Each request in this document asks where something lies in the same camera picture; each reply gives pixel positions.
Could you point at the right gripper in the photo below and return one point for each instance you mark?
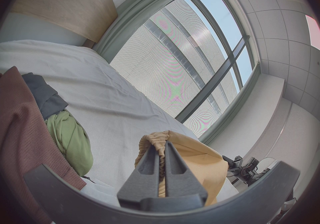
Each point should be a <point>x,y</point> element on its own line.
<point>235,170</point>

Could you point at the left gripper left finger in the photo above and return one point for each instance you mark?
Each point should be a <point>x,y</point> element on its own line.
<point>142,180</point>

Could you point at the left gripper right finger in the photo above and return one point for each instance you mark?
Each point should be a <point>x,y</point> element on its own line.
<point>180,178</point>

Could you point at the tan shorts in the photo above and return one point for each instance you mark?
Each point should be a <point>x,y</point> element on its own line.
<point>200,158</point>

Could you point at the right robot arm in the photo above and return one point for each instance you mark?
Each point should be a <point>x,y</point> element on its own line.
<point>252,163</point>

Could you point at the bed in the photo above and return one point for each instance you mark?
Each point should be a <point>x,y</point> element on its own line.
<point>112,98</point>

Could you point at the white pillow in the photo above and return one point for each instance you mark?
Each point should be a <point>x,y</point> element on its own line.
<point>100,193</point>

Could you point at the green garment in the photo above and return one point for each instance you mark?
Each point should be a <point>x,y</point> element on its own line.
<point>72,143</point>

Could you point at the window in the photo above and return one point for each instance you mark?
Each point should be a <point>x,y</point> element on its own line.
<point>180,55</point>

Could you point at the brown garment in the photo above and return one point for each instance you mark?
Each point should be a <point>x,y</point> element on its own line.
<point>22,130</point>

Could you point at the black garment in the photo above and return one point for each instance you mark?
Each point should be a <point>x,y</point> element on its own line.
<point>42,93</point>

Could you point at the ceiling light panel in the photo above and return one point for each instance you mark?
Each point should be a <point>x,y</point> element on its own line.
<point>313,30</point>

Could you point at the grey-green curtain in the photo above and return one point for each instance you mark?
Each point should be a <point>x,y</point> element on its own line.
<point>140,8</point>

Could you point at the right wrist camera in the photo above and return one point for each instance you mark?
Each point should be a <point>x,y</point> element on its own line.
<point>239,160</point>

